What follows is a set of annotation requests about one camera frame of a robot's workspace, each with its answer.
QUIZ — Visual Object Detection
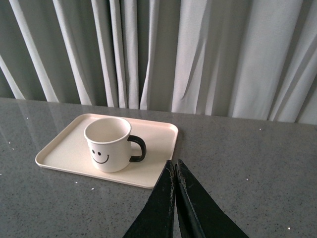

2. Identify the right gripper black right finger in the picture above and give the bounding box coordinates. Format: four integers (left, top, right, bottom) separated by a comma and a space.
175, 160, 247, 238

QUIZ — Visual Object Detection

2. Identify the cream rectangular tray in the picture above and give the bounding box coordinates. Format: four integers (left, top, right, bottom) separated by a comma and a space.
35, 114, 178, 188

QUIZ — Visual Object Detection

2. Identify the grey pleated curtain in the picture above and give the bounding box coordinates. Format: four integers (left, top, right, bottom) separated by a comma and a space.
0, 0, 317, 124

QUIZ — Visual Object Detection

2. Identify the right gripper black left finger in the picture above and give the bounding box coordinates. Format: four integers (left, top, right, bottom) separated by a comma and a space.
124, 160, 176, 238

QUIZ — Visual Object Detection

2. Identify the white smiley face mug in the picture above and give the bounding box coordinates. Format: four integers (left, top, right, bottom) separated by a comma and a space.
84, 117, 147, 173

